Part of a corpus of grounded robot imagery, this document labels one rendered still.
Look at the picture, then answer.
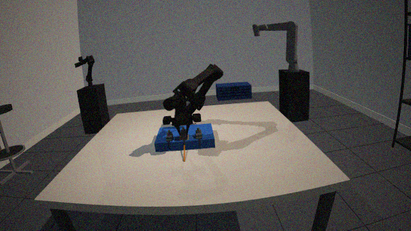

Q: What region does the blue flat deck plate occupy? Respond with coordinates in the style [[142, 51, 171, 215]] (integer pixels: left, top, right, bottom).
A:
[[154, 123, 215, 152]]

